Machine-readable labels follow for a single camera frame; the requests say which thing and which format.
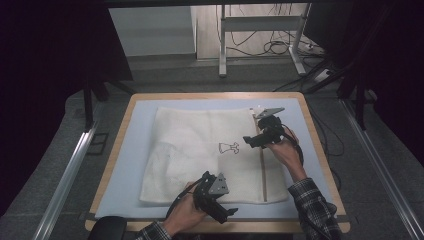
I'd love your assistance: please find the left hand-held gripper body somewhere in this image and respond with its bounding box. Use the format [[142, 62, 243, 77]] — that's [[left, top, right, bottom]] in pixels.
[[192, 170, 231, 219]]

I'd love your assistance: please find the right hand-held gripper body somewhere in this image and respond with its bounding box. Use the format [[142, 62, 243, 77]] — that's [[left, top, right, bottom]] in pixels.
[[254, 106, 286, 148]]

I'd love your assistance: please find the cream mesh laundry bag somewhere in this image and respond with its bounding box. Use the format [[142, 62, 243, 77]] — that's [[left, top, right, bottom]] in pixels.
[[139, 106, 290, 205]]

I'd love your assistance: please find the person's right hand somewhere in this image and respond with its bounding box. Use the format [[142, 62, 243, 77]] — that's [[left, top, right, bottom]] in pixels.
[[265, 127, 308, 183]]

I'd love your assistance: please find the person's left hand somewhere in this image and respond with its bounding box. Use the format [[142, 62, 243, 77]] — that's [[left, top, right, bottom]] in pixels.
[[162, 181, 208, 238]]

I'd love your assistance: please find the white power strip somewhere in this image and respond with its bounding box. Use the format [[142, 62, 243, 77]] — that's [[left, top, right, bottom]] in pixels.
[[313, 67, 335, 84]]

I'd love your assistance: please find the black metal stand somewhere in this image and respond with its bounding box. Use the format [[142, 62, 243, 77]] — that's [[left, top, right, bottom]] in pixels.
[[82, 74, 137, 133], [301, 59, 379, 132]]

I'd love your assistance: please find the wooden framed blue board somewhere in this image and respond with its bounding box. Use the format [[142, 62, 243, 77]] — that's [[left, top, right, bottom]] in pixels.
[[94, 97, 335, 220]]

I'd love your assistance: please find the black padded seat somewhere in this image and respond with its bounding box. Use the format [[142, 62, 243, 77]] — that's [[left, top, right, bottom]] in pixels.
[[87, 215, 128, 240]]

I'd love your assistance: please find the black floor grille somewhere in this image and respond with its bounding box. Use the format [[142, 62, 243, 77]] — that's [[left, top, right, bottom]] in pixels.
[[86, 132, 110, 156]]

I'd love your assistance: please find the dark curtain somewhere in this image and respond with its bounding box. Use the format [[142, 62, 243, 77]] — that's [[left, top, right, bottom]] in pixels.
[[304, 0, 424, 168], [0, 0, 134, 216]]

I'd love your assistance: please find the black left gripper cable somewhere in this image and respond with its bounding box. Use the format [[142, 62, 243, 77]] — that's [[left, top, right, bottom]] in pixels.
[[165, 177, 205, 220]]

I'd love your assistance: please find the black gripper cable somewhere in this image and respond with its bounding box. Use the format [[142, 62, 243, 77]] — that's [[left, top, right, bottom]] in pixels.
[[281, 123, 305, 167], [165, 177, 205, 220]]

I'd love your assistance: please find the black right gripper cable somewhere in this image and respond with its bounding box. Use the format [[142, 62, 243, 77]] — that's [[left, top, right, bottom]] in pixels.
[[281, 123, 305, 167]]

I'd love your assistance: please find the thin black floor cable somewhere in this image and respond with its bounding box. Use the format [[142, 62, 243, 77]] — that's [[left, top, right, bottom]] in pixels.
[[308, 105, 346, 193]]

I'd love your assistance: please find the tangle of black floor cables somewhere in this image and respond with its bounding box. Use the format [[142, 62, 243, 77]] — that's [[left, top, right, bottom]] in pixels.
[[226, 3, 325, 58]]

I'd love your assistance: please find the white metal desk frame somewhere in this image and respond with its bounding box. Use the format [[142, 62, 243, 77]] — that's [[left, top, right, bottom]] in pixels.
[[217, 2, 312, 79]]

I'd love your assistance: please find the aluminium rail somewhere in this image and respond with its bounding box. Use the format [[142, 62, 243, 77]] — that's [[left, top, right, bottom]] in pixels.
[[32, 120, 102, 240], [339, 99, 424, 240]]

